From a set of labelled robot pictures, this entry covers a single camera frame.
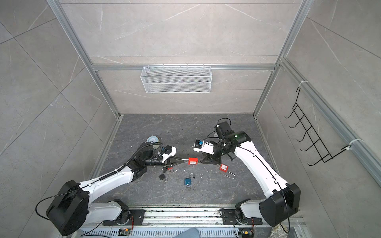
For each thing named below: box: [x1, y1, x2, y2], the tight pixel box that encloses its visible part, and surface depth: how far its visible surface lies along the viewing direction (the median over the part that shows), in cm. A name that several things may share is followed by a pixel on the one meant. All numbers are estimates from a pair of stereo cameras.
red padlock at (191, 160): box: [181, 157, 198, 166], surface depth 74 cm
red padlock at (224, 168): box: [219, 163, 236, 180], surface depth 92 cm
